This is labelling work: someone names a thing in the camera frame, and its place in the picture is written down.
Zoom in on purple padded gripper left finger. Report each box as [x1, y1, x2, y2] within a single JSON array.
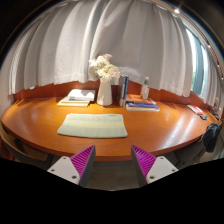
[[48, 145, 96, 187]]

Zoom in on window with frame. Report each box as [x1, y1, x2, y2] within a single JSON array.
[[187, 29, 208, 98]]

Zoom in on yellow flat book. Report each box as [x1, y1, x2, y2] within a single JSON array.
[[57, 97, 89, 107]]

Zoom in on white book on stack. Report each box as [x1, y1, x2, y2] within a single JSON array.
[[68, 89, 95, 101]]

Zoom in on clear plastic water bottle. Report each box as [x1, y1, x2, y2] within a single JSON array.
[[140, 77, 149, 100]]

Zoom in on upright grey books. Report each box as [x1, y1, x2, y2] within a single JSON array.
[[117, 75, 129, 107]]

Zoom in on blue book stack bottom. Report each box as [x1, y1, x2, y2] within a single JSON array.
[[126, 102, 160, 111]]

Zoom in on dark garment on chair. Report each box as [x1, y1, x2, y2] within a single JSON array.
[[202, 123, 219, 153]]

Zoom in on white curtain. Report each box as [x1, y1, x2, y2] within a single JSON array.
[[9, 0, 192, 96]]

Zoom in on red small booklet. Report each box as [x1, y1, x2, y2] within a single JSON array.
[[187, 105, 203, 115]]

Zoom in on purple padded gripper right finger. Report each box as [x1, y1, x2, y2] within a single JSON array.
[[131, 145, 178, 187]]

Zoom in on orange book on stack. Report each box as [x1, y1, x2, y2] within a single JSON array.
[[126, 94, 156, 105]]

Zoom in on small black device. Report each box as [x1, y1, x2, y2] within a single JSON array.
[[200, 115, 207, 120]]

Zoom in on white flower bouquet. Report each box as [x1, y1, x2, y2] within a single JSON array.
[[89, 54, 120, 81]]

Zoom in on light green folded towel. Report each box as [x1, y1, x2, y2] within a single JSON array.
[[57, 113, 128, 138]]

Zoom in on white ceramic vase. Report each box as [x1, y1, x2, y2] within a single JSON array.
[[97, 78, 112, 106]]

